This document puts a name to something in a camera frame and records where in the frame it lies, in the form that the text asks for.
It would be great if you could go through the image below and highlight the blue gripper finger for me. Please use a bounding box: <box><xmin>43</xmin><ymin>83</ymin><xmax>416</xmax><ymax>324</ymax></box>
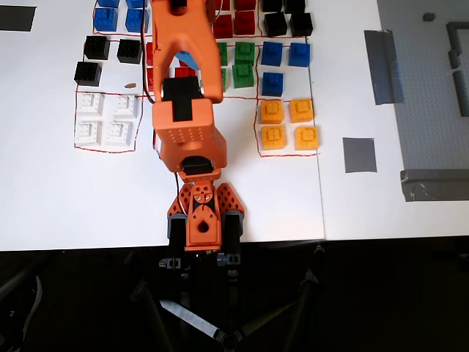
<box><xmin>178</xmin><ymin>51</ymin><xmax>202</xmax><ymax>70</ymax></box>

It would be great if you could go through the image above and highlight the orange robot base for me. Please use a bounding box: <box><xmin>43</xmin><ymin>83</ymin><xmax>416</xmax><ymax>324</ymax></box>
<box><xmin>167</xmin><ymin>181</ymin><xmax>245</xmax><ymax>253</ymax></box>

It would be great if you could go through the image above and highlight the white lego block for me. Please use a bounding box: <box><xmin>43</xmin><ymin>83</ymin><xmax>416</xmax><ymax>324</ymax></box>
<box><xmin>103</xmin><ymin>120</ymin><xmax>133</xmax><ymax>147</ymax></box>
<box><xmin>75</xmin><ymin>93</ymin><xmax>104</xmax><ymax>119</ymax></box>
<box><xmin>74</xmin><ymin>120</ymin><xmax>103</xmax><ymax>146</ymax></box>
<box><xmin>109</xmin><ymin>94</ymin><xmax>140</xmax><ymax>120</ymax></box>

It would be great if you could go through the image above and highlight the yellow lego block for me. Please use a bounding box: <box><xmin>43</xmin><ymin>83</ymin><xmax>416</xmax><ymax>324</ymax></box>
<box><xmin>293</xmin><ymin>126</ymin><xmax>319</xmax><ymax>151</ymax></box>
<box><xmin>259</xmin><ymin>99</ymin><xmax>285</xmax><ymax>125</ymax></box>
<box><xmin>288</xmin><ymin>98</ymin><xmax>314</xmax><ymax>124</ymax></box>
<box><xmin>260</xmin><ymin>125</ymin><xmax>287</xmax><ymax>150</ymax></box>

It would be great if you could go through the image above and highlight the grey tape square marker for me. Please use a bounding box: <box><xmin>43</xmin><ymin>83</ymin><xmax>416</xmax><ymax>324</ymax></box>
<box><xmin>342</xmin><ymin>136</ymin><xmax>378</xmax><ymax>174</ymax></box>

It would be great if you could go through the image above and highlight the black grey table clamp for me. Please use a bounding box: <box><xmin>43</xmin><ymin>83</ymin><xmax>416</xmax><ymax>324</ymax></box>
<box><xmin>158</xmin><ymin>214</ymin><xmax>190</xmax><ymax>272</ymax></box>
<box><xmin>215</xmin><ymin>211</ymin><xmax>245</xmax><ymax>268</ymax></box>

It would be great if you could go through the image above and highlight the black tape rectangle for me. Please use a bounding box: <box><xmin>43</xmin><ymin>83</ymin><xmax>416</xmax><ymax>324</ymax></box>
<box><xmin>0</xmin><ymin>6</ymin><xmax>37</xmax><ymax>32</ymax></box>

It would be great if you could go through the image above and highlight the smooth grey tape strip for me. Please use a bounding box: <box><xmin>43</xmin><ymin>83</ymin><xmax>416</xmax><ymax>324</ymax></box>
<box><xmin>363</xmin><ymin>29</ymin><xmax>405</xmax><ymax>106</ymax></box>

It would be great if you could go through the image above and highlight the grey lego baseplate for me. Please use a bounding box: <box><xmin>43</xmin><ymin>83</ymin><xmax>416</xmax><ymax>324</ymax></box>
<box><xmin>376</xmin><ymin>0</ymin><xmax>469</xmax><ymax>173</ymax></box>

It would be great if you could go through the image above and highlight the wrinkled grey tape strip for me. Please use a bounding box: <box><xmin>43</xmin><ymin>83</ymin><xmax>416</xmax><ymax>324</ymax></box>
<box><xmin>399</xmin><ymin>168</ymin><xmax>469</xmax><ymax>202</ymax></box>

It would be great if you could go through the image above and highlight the dark office chair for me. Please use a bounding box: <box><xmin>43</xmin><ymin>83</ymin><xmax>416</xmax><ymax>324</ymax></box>
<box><xmin>0</xmin><ymin>256</ymin><xmax>45</xmax><ymax>352</ymax></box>

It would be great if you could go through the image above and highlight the dark grey L-shaped brick wall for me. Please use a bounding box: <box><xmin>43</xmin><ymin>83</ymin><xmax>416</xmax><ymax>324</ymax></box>
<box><xmin>446</xmin><ymin>21</ymin><xmax>469</xmax><ymax>52</ymax></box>

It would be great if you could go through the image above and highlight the long dark grey brick wall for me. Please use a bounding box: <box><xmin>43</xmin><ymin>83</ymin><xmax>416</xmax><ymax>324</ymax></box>
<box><xmin>452</xmin><ymin>70</ymin><xmax>469</xmax><ymax>118</ymax></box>

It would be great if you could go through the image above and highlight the black camera tripod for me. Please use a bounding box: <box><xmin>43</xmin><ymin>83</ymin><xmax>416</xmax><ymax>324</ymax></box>
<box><xmin>126</xmin><ymin>243</ymin><xmax>327</xmax><ymax>352</ymax></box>

